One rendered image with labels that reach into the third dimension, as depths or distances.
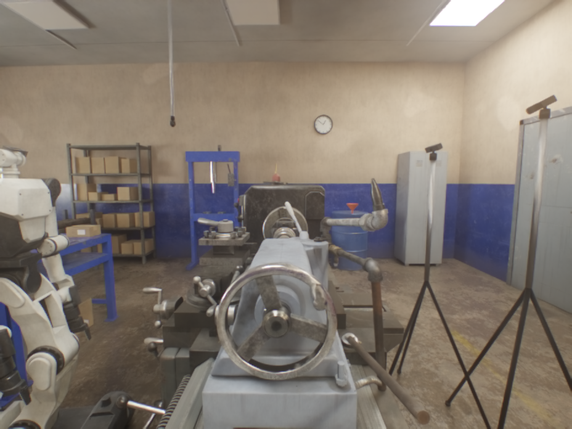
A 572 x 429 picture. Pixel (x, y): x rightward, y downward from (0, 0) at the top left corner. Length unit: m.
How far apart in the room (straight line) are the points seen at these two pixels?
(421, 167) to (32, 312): 4.71
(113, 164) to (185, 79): 1.88
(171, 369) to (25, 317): 0.72
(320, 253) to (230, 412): 0.47
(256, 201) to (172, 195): 3.79
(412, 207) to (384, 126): 1.48
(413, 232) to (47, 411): 4.59
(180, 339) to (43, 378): 0.70
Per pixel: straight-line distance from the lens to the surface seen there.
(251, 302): 0.63
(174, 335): 1.09
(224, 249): 1.15
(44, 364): 1.60
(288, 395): 0.66
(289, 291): 0.59
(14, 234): 1.49
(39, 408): 1.78
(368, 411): 0.80
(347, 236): 4.49
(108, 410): 1.94
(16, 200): 1.45
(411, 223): 4.96
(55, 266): 1.77
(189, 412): 0.78
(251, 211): 1.77
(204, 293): 0.96
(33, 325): 1.61
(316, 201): 1.71
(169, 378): 1.11
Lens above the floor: 1.35
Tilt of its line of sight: 6 degrees down
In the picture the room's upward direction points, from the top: straight up
